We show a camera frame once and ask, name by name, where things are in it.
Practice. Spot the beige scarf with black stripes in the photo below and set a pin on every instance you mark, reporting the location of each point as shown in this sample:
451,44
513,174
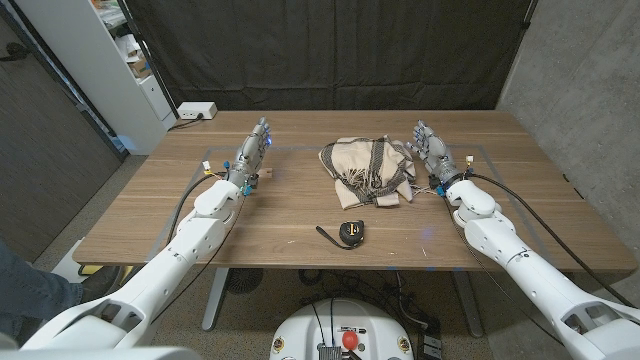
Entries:
365,165

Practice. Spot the white shelf cabinet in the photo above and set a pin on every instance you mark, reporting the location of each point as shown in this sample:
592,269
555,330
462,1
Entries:
85,60

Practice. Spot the dark shoe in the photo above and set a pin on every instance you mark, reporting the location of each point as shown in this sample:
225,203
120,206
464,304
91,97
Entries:
100,282

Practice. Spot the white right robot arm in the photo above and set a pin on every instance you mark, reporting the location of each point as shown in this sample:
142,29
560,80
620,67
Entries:
525,270

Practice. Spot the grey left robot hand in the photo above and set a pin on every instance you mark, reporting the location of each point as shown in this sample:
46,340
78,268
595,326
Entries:
250,155

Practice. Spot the white floor panel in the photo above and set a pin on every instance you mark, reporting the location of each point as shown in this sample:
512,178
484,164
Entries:
67,265

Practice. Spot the grey table leg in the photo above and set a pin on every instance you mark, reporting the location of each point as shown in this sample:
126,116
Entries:
215,300
467,305

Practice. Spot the red emergency stop button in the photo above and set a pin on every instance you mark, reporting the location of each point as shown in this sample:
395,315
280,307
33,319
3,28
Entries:
350,340

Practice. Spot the black floor power strip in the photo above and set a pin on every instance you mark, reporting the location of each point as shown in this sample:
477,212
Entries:
430,347

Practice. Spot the white power strip box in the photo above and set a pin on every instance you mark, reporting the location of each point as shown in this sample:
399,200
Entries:
196,110

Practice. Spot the black tape measure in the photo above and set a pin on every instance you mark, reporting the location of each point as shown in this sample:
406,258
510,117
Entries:
351,233

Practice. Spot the white robot torso base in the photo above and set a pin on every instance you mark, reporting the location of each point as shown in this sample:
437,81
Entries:
300,330

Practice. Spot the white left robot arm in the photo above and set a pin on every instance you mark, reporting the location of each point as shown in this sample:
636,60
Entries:
165,265

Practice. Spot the small wooden block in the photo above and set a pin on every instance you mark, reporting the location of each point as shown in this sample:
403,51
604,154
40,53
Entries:
267,173

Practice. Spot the black backdrop curtain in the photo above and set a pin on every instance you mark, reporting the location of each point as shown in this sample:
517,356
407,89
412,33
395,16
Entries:
325,50

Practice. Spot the cardboard box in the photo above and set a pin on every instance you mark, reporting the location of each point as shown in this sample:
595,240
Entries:
140,67

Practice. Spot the black backdrop stand pole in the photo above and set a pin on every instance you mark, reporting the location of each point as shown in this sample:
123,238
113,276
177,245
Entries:
150,62
527,20

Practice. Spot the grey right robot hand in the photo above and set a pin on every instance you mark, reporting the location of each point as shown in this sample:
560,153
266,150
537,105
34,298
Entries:
435,152

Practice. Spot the person's leg in blue jeans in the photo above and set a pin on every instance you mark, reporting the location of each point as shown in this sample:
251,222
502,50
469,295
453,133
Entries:
25,295

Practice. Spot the round black grille disc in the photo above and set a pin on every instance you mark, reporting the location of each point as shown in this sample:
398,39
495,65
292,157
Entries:
247,280

